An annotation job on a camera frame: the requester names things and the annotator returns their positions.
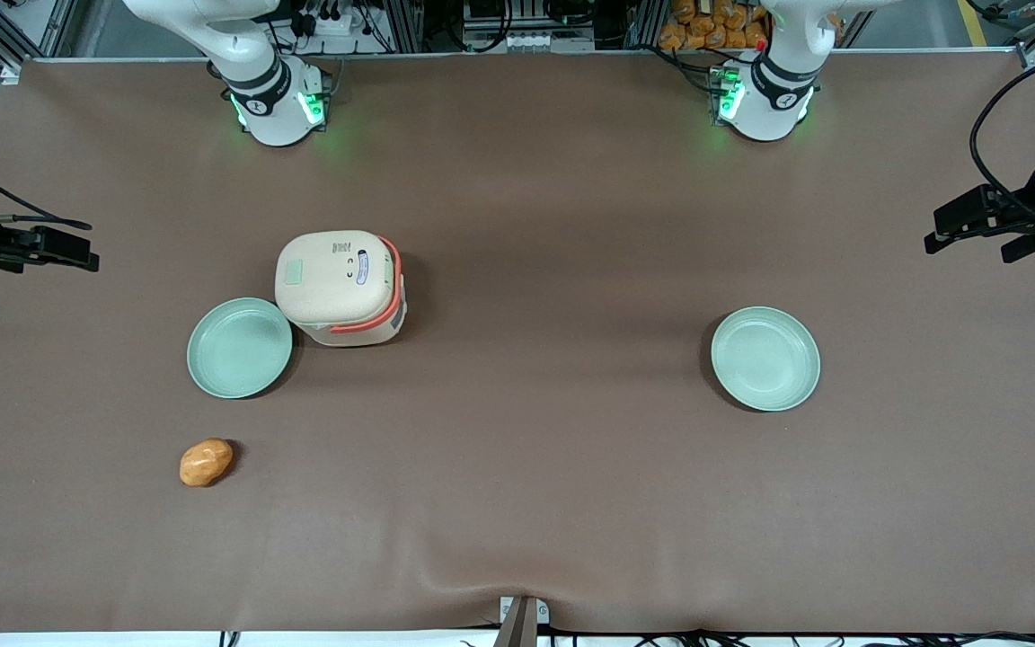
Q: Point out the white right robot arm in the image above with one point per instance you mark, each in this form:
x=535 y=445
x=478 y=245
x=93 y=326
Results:
x=271 y=110

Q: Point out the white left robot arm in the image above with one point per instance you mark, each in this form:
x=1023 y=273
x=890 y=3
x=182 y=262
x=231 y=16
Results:
x=767 y=110

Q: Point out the beige rice cooker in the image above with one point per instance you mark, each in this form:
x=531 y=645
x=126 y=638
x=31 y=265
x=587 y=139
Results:
x=338 y=280

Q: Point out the pale green round plate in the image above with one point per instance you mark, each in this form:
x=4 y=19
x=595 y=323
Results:
x=765 y=359
x=239 y=349

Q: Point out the orange bread roll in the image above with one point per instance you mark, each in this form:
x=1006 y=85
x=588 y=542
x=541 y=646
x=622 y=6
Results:
x=205 y=463

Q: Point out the bag of orange bread rolls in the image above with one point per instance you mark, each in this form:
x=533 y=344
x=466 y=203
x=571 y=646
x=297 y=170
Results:
x=713 y=25

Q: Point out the white power strip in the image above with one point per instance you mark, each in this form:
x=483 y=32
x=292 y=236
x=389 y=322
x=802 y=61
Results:
x=334 y=18

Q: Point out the brown table cloth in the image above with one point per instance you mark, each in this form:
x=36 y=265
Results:
x=553 y=467

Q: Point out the white electrical box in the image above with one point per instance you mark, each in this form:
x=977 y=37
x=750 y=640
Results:
x=528 y=34

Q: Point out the metal table clamp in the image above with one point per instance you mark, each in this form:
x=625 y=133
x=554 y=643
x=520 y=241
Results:
x=519 y=622

